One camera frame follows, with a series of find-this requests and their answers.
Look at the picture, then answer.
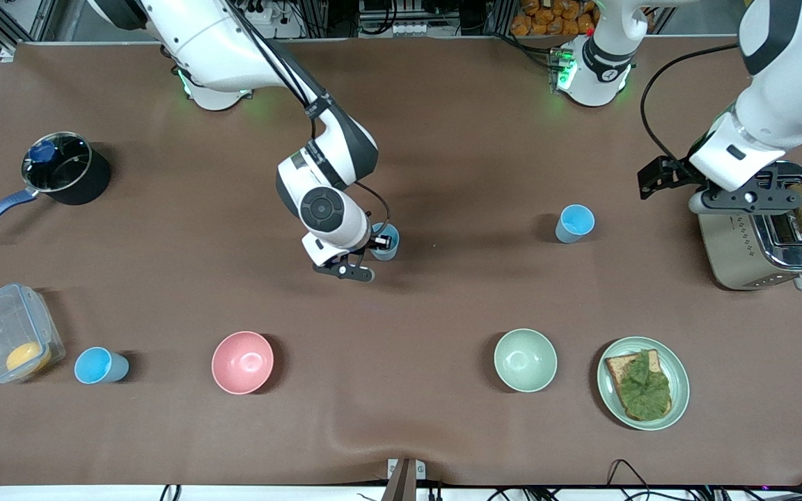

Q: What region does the metal camera stand bracket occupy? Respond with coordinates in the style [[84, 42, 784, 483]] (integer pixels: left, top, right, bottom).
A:
[[382, 457, 427, 501]]

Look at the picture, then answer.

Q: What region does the beige and chrome toaster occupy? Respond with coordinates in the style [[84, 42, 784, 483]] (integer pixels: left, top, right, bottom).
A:
[[696, 161, 802, 292]]

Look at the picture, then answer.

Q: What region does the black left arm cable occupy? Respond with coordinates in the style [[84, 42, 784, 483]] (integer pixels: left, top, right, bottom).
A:
[[640, 43, 743, 175]]

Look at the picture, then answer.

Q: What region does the blue cup with white tissue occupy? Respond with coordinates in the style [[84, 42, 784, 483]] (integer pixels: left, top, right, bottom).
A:
[[370, 223, 400, 262]]

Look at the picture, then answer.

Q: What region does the white power strip with plugs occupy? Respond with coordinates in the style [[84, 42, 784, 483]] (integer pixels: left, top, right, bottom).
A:
[[223, 0, 304, 39]]

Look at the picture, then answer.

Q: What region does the blue paper cup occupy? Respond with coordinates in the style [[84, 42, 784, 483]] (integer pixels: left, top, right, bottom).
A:
[[556, 204, 595, 244], [74, 347, 130, 385]]

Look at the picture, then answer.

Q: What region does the black cable at arm base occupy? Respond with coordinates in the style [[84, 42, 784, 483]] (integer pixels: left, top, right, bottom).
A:
[[495, 31, 555, 70]]

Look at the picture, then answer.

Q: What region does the pink bowl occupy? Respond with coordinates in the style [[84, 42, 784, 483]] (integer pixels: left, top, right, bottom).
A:
[[211, 331, 275, 395]]

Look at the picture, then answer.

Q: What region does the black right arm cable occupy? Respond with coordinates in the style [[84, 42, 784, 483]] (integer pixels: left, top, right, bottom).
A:
[[227, 0, 336, 140]]

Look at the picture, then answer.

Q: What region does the light green bowl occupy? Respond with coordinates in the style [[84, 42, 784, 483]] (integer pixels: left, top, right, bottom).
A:
[[494, 328, 558, 393]]

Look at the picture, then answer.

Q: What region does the yellow round food item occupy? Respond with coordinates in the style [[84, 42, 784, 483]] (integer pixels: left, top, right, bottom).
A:
[[6, 340, 53, 374]]

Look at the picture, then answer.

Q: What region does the toast slice under lettuce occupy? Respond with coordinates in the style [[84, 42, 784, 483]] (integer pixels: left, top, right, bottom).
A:
[[604, 349, 673, 422]]

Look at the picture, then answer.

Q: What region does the green lettuce leaf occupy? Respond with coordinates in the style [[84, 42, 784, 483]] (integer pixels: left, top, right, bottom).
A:
[[615, 350, 672, 420]]

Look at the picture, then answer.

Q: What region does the glass lid with blue knob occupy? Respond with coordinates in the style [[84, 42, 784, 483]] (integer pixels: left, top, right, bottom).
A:
[[22, 132, 93, 193]]

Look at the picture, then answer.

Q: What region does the black looped cable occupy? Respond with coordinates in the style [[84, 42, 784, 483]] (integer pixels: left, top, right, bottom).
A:
[[606, 459, 652, 501]]

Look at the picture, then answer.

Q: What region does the aluminium frame profile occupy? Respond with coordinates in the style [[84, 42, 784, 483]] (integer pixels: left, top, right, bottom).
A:
[[0, 0, 88, 60]]

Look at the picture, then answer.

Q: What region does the light green plate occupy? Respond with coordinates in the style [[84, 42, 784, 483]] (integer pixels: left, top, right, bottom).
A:
[[597, 337, 690, 431]]

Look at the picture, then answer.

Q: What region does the black pot with blue handle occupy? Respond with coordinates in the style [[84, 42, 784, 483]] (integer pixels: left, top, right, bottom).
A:
[[0, 131, 113, 239]]

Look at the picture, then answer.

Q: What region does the brown table cloth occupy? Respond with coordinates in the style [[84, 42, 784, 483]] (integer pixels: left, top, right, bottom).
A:
[[0, 38, 802, 488]]

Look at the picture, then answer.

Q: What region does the bag of orange snacks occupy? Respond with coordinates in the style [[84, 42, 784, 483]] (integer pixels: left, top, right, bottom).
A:
[[510, 0, 598, 37]]

